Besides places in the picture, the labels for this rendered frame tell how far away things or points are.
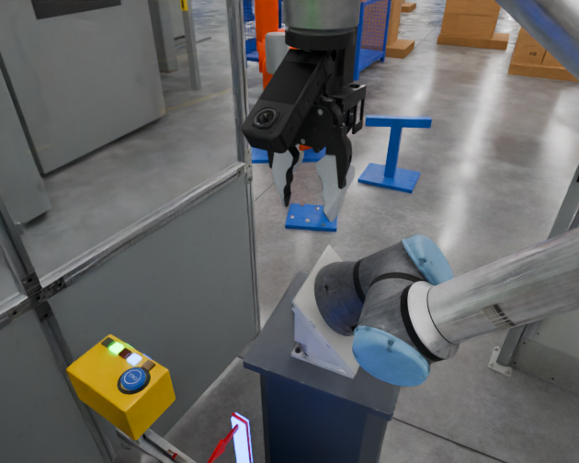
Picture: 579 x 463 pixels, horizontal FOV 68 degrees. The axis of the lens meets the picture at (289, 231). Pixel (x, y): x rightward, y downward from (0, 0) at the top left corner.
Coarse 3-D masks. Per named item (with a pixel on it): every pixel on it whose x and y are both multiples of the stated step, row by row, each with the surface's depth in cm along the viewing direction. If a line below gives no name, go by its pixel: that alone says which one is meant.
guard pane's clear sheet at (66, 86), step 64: (0, 0) 81; (64, 0) 90; (128, 0) 103; (192, 0) 119; (0, 64) 84; (64, 64) 95; (128, 64) 108; (192, 64) 126; (0, 128) 87; (64, 128) 99; (128, 128) 114; (192, 128) 134; (64, 192) 104; (128, 192) 121; (0, 256) 96; (64, 256) 110
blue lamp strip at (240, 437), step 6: (234, 420) 56; (240, 426) 56; (240, 432) 57; (234, 438) 59; (240, 438) 58; (240, 444) 59; (246, 444) 58; (240, 450) 60; (246, 450) 59; (240, 456) 61; (246, 456) 60; (240, 462) 62; (246, 462) 61
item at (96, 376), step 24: (96, 360) 78; (120, 360) 78; (144, 360) 78; (96, 384) 74; (120, 384) 74; (144, 384) 74; (168, 384) 78; (96, 408) 78; (120, 408) 70; (144, 408) 74
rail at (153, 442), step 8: (120, 432) 89; (152, 432) 89; (120, 440) 92; (128, 440) 88; (144, 440) 89; (152, 440) 88; (160, 440) 88; (144, 448) 86; (152, 448) 86; (160, 448) 88; (168, 448) 86; (176, 448) 86; (160, 456) 85; (168, 456) 86; (184, 456) 85
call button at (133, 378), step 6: (126, 372) 75; (132, 372) 75; (138, 372) 75; (120, 378) 74; (126, 378) 74; (132, 378) 74; (138, 378) 74; (144, 378) 74; (126, 384) 73; (132, 384) 73; (138, 384) 73
